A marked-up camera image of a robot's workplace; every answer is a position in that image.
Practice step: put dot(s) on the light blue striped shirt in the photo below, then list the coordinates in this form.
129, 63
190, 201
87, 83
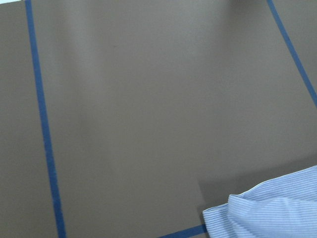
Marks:
283, 207

